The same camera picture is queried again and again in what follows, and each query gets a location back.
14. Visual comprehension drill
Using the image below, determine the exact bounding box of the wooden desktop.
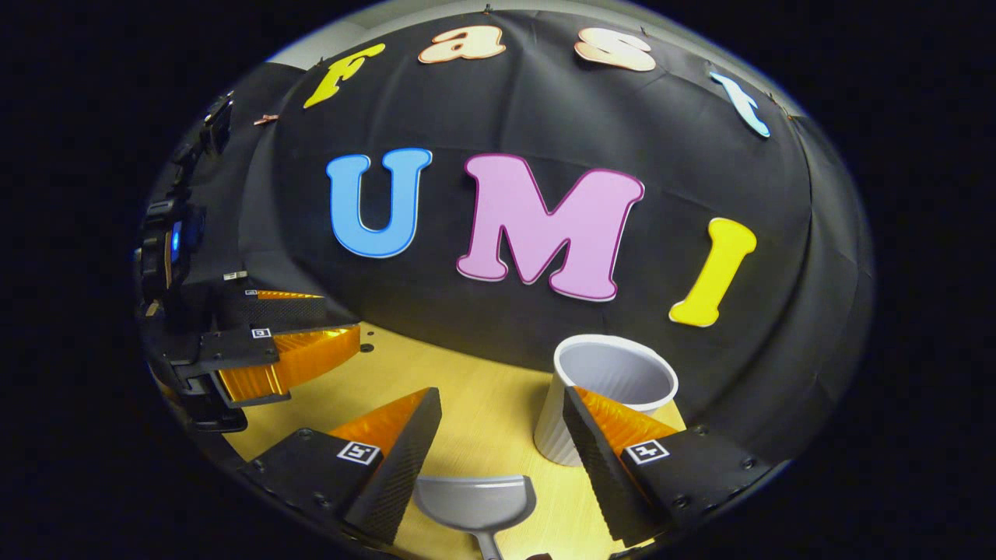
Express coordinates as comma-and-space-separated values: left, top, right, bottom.
222, 321, 689, 560

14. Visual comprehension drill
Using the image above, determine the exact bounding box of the grey dustpan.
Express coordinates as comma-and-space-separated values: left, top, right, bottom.
412, 474, 538, 560

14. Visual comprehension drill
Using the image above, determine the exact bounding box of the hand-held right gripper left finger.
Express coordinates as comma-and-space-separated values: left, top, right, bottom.
237, 387, 443, 545

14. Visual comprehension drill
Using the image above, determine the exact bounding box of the white ribbed garbage bin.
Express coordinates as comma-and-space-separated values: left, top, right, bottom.
533, 334, 679, 467

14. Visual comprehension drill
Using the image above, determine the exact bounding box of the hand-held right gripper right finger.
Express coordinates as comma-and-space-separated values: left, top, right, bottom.
562, 385, 773, 548

